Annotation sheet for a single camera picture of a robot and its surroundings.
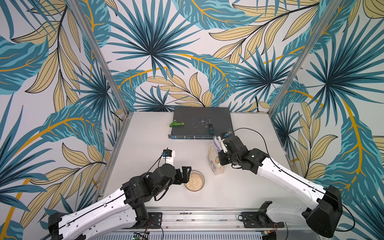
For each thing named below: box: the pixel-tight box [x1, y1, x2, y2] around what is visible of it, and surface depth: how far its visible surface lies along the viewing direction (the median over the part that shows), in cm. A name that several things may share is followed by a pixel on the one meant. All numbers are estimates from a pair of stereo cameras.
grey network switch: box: [168, 106, 234, 140], surface depth 110 cm
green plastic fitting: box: [169, 119, 185, 128], surface depth 108 cm
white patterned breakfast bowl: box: [184, 170, 205, 192], surface depth 83 cm
